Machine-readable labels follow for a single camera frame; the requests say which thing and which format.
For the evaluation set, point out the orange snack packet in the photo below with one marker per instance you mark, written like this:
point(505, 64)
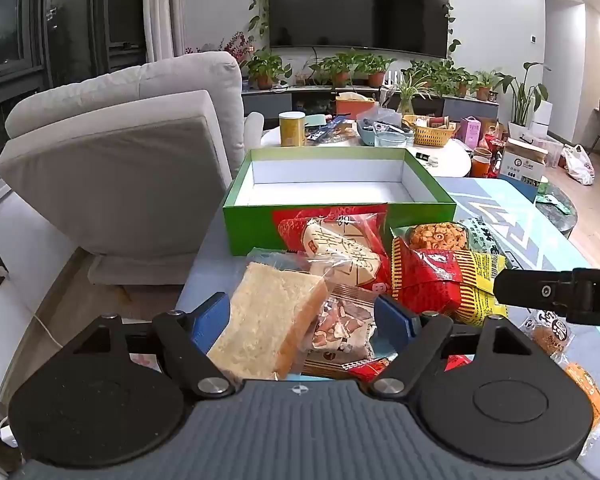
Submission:
point(587, 390)

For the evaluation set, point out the clear nut snack packet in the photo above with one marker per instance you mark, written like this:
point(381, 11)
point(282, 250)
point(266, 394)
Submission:
point(340, 325)

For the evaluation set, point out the dark window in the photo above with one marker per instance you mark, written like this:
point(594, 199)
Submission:
point(10, 10)

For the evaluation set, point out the green packet orange snacks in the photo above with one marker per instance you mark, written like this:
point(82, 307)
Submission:
point(435, 235)

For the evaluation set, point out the round brown cake packet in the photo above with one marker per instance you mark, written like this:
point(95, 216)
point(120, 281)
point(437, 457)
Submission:
point(550, 337)

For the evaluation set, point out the yellow woven basket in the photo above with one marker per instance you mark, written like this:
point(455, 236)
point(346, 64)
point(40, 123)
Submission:
point(430, 135)

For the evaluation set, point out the tall leafy plant white pot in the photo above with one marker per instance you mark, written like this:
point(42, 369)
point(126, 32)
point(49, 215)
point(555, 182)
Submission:
point(522, 95)

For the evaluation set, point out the small red packet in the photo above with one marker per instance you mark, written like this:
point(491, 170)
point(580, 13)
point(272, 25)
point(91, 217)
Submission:
point(370, 369)

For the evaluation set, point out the dark round side table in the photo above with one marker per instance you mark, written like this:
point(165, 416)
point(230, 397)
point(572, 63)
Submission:
point(562, 222)

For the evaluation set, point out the green cardboard box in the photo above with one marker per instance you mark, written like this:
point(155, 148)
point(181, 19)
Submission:
point(250, 227)

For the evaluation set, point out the glass vase plant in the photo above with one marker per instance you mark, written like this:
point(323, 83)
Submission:
point(405, 97)

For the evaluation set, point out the grey sofa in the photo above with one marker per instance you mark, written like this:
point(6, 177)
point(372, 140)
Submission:
point(130, 170)

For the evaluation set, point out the dark blue snack packet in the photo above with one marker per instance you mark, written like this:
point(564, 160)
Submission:
point(330, 130)

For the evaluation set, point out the white router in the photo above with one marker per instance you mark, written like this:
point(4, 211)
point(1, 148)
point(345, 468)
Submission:
point(391, 80)

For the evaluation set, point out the potted green plant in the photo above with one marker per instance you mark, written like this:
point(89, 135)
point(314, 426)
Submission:
point(461, 82)
point(484, 85)
point(266, 67)
point(376, 67)
point(341, 67)
point(432, 72)

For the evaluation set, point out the pink box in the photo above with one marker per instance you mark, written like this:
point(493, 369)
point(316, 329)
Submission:
point(471, 132)

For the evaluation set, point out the black tube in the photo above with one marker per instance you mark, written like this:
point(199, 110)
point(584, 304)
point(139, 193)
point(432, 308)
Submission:
point(422, 156)

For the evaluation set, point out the white plastic bag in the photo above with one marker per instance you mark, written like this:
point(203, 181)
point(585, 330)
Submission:
point(579, 165)

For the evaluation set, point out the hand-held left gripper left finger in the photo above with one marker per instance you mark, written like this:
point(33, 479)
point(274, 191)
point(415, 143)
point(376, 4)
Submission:
point(210, 317)

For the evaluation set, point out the white curtain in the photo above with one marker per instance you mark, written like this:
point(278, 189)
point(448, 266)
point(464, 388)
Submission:
point(157, 10)

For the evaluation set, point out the red snack bag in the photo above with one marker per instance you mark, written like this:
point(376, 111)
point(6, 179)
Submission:
point(492, 142)

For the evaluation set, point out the brown cup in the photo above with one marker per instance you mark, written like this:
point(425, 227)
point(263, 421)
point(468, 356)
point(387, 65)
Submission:
point(482, 152)

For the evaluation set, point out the patterned blue table mat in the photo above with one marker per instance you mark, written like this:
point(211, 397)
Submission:
point(510, 215)

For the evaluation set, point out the wall television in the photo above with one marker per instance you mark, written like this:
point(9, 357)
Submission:
point(355, 5)

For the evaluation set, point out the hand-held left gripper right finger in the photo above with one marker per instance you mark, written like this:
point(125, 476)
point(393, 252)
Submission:
point(392, 316)

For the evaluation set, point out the yellow can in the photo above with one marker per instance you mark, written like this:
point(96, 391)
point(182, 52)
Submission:
point(292, 130)

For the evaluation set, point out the bread slice packet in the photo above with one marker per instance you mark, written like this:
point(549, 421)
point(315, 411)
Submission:
point(265, 320)

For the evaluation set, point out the orange cup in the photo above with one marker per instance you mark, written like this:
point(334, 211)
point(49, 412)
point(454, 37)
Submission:
point(480, 167)

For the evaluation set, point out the red flower arrangement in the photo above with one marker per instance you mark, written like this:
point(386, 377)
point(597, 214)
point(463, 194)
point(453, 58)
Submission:
point(237, 45)

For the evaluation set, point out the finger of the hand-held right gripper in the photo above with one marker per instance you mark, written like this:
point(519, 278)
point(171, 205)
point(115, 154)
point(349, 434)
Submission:
point(545, 290)

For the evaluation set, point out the cardboard box blue label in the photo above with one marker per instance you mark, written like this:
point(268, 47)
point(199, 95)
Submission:
point(522, 165)

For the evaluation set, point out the green pouch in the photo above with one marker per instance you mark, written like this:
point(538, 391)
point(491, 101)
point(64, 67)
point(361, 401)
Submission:
point(315, 120)

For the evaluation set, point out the red strawberry pastry packet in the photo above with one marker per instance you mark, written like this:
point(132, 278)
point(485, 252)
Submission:
point(340, 255)

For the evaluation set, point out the grey-blue plastic tub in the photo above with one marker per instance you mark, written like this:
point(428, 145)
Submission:
point(380, 135)

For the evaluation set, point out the orange tissue box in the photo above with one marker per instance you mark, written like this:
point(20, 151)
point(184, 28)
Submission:
point(355, 105)

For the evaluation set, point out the white air purifier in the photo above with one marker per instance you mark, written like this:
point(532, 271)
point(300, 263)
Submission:
point(542, 117)

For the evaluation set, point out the clear storage bin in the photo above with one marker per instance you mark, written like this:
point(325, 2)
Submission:
point(550, 147)

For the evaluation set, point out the red yellow striped packet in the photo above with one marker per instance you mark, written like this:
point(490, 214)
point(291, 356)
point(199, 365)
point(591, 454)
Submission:
point(430, 280)

